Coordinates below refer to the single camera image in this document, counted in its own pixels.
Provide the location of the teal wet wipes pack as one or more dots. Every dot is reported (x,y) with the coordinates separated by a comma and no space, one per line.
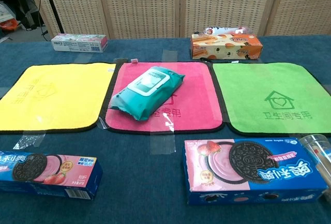
(144,92)

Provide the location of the orange snack box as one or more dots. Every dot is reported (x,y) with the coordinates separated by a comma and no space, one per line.
(225,46)

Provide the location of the white pink toothpaste box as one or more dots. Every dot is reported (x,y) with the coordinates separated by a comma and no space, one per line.
(80,42)

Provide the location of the large blue Oreo box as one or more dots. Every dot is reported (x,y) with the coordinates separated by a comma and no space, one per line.
(248,167)

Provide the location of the small blue Oreo box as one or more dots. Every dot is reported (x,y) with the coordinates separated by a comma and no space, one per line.
(46,172)

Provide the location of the pink cloth mat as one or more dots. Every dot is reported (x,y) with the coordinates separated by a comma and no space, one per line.
(196,89)

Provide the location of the white red snack packet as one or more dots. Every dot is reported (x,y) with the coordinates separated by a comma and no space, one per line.
(227,30)

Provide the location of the woven folding screen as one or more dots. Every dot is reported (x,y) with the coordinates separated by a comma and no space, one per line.
(181,4)

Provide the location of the green cloth mat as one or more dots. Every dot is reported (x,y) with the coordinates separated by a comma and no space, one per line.
(271,97)

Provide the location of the yellow cloth mat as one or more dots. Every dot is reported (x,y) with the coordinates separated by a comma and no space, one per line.
(57,97)

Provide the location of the clear plastic cup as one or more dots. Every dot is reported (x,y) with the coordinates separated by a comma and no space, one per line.
(316,151)

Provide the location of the wooden stick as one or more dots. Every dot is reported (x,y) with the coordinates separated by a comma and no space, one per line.
(322,162)

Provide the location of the orange plastic bag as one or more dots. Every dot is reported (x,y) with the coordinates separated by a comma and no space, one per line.
(9,24)

